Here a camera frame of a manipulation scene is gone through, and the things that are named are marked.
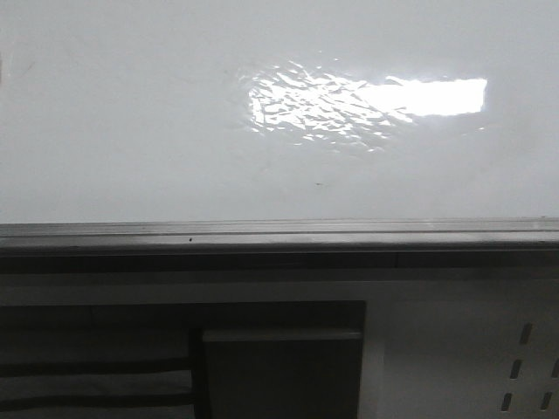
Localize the dark grey box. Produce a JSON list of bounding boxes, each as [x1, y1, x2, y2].
[[204, 329, 362, 418]]

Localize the grey aluminium whiteboard tray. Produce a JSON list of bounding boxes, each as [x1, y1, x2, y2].
[[1, 217, 558, 273]]

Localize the white perforated metal panel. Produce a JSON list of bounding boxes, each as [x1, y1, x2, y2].
[[1, 268, 558, 418]]

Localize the white whiteboard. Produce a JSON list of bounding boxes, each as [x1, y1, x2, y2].
[[1, 1, 558, 223]]

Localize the dark slatted shelf rack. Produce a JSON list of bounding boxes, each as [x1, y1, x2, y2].
[[1, 301, 365, 418]]

